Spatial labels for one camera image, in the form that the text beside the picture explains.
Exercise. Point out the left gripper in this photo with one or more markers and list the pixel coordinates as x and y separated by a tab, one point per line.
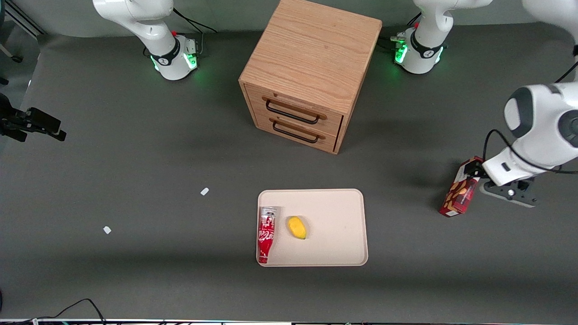
474	168

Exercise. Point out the red cookie box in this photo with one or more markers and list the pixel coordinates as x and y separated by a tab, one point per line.
457	196

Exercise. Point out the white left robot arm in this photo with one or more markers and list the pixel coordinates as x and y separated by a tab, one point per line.
542	126

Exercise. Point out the beige plastic tray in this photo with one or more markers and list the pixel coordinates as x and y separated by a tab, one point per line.
334	225

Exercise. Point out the wooden drawer front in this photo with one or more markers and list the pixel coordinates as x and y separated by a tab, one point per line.
327	141
332	119

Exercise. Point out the yellow lemon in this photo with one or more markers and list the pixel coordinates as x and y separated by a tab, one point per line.
296	227

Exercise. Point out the wooden drawer cabinet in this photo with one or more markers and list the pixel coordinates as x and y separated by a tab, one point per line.
311	49

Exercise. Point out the red cola can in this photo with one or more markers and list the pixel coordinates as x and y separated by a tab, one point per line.
266	234

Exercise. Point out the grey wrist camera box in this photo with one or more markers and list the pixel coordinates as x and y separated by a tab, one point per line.
510	193

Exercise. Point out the black camera clamp mount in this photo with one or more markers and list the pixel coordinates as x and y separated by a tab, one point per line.
38	121

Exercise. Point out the aluminium frame rail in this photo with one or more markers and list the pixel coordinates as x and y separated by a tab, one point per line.
22	18

